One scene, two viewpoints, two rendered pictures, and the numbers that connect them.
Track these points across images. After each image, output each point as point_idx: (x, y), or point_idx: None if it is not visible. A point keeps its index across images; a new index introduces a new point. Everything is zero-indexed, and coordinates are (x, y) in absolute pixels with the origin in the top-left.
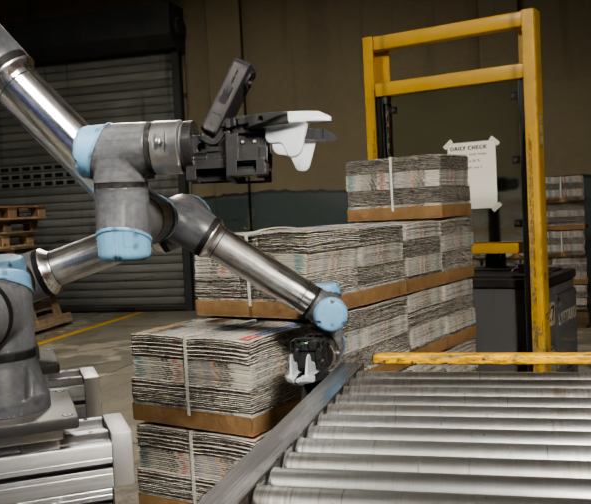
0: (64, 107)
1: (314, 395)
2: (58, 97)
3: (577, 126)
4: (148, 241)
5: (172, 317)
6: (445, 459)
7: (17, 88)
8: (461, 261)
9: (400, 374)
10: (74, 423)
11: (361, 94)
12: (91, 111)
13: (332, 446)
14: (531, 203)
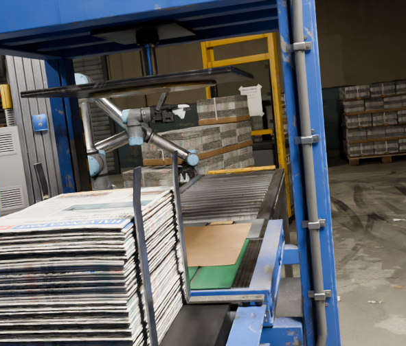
0: (113, 103)
1: (189, 182)
2: (110, 100)
3: (320, 62)
4: (142, 140)
5: (109, 178)
6: (222, 189)
7: (99, 99)
8: (246, 139)
9: (215, 176)
10: None
11: None
12: None
13: (194, 190)
14: (275, 112)
